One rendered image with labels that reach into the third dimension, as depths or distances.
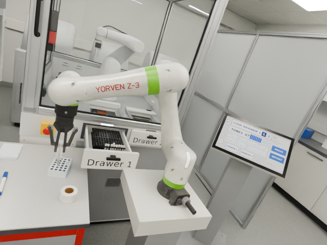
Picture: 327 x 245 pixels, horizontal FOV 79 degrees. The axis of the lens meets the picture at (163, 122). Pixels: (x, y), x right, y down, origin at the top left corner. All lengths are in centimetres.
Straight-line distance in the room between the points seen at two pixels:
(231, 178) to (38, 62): 150
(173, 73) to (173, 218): 61
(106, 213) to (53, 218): 92
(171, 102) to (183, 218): 54
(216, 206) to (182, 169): 95
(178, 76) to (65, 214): 72
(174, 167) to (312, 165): 280
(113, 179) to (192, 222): 78
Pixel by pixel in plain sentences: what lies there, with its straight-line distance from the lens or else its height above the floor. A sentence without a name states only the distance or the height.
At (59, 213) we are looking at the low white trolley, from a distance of 98.
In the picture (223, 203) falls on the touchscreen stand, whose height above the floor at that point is 50.
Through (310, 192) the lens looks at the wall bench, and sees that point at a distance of 359.
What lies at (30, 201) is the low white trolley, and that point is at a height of 76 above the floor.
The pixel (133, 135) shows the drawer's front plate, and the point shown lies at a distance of 140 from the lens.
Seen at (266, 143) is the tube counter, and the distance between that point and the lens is 163.
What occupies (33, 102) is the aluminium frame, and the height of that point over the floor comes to 101.
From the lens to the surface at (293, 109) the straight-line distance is 226.
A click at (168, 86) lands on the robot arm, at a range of 79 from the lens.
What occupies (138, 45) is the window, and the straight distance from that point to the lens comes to 127.
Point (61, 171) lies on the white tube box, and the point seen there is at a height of 80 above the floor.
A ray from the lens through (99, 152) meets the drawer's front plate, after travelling 107.
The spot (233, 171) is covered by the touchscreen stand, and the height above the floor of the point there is 81.
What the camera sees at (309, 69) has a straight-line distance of 230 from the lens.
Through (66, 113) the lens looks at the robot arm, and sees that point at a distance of 95.
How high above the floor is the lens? 148
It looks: 19 degrees down
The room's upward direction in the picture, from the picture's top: 19 degrees clockwise
